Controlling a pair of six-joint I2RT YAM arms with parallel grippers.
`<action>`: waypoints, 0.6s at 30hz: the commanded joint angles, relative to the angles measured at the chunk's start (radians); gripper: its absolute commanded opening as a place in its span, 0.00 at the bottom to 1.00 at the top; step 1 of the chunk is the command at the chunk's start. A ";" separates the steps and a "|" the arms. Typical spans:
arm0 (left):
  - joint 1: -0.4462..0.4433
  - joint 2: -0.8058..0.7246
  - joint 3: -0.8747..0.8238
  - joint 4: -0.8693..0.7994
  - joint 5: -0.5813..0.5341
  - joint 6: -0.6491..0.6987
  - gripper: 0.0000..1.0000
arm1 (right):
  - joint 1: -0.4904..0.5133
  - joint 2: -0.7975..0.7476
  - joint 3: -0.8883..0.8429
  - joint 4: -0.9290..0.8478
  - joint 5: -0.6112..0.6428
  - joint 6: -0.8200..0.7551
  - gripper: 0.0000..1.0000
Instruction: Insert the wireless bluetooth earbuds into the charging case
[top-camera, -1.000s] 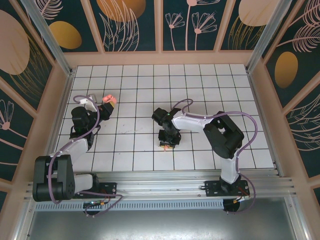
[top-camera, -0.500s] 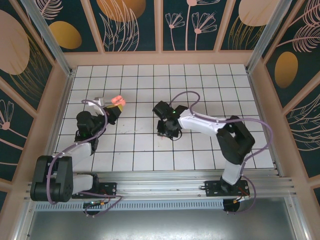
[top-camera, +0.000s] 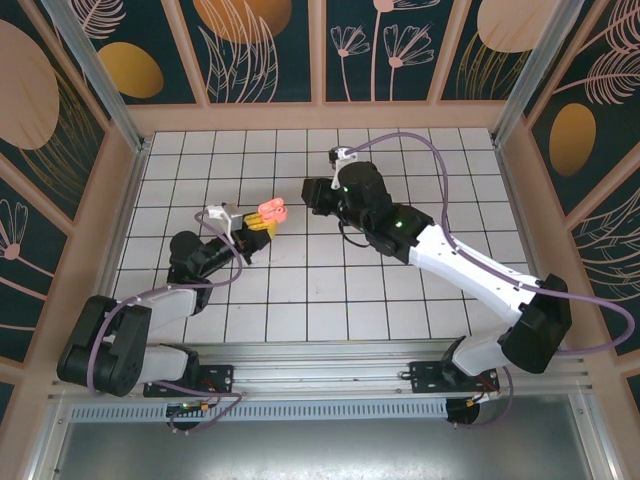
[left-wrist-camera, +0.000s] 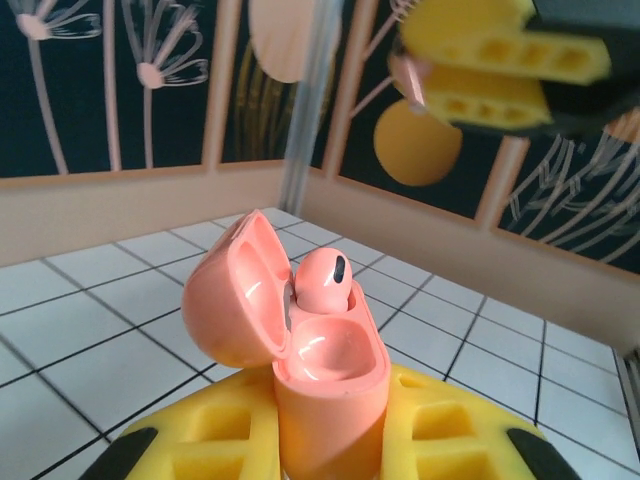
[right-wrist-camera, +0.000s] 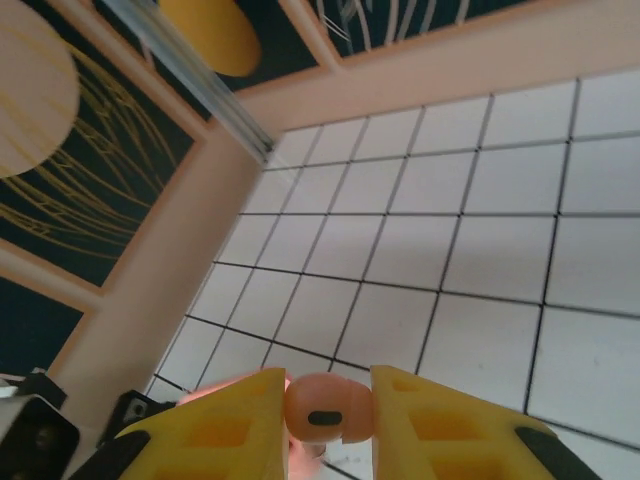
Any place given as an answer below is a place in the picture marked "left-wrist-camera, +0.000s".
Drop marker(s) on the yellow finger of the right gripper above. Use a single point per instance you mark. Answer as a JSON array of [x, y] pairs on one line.
[[465, 30], [480, 92]]

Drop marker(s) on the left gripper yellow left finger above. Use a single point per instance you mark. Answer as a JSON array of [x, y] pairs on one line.
[[200, 440]]

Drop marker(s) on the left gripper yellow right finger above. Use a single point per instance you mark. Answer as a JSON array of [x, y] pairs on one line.
[[450, 440]]

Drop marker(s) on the pink earbud charging case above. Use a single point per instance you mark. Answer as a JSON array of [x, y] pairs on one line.
[[330, 425]]

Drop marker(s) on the aluminium corner post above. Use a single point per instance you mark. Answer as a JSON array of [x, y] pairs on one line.
[[310, 100]]

